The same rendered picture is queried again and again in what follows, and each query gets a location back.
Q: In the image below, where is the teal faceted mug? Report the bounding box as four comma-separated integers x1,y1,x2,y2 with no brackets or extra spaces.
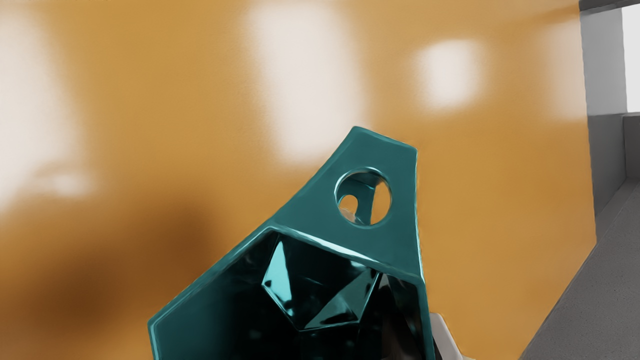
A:
147,126,436,360

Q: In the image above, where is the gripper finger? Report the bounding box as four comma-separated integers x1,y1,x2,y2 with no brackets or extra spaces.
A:
429,312,463,360

